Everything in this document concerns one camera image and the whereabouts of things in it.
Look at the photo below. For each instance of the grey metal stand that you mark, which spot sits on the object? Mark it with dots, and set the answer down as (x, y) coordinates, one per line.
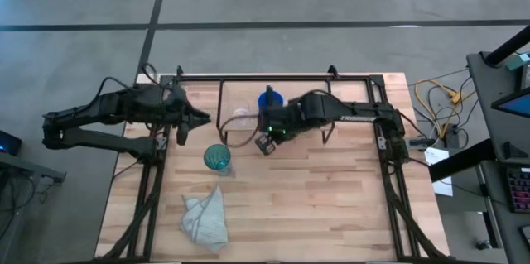
(25, 165)

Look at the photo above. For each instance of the black aluminium frame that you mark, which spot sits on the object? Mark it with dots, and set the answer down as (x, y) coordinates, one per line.
(198, 78)

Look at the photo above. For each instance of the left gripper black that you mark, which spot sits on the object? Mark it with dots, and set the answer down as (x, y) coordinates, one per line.
(179, 108)

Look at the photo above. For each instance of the small teal box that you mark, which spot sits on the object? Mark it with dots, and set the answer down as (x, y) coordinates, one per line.
(517, 61)

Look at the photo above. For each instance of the black device blue light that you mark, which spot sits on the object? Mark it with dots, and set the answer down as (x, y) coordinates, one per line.
(9, 144)

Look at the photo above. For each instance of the grey desk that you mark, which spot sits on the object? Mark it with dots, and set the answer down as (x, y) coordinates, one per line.
(488, 111)

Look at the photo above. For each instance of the teal ribbed cup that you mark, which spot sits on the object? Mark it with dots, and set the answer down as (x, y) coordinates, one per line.
(216, 156)

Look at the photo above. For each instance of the light grey cloth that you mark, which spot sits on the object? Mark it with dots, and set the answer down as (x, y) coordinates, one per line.
(205, 222)

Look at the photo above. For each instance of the black monitor mount pole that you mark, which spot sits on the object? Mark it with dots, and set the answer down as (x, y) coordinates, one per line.
(509, 44)

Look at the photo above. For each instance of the grey frame bracket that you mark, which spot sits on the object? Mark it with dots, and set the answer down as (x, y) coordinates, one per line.
(160, 143)
(381, 142)

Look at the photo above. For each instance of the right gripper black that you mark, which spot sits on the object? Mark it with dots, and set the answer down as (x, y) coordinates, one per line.
(281, 122)

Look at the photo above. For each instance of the blue plastic mug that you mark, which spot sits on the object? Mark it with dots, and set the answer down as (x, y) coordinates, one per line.
(278, 99)

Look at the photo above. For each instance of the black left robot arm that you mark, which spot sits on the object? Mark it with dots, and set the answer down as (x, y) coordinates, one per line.
(103, 107)

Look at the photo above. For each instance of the black keyboard coloured keys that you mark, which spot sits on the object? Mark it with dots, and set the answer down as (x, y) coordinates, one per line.
(519, 191)

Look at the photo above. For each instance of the white paper sheet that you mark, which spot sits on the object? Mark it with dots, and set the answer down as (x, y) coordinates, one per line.
(435, 156)

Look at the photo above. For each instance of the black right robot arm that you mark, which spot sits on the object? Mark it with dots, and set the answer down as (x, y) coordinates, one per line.
(343, 111)

